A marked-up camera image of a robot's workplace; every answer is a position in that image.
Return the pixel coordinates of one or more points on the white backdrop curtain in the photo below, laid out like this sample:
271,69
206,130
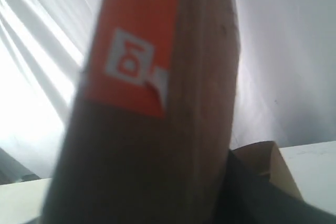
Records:
285,90

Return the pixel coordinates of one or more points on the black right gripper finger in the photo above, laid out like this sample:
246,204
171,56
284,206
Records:
249,198

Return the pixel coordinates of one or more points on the large brown paper bag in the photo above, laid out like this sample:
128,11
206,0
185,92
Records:
265,159

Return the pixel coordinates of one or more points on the brown pouch with orange label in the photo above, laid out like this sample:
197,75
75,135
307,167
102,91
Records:
149,133

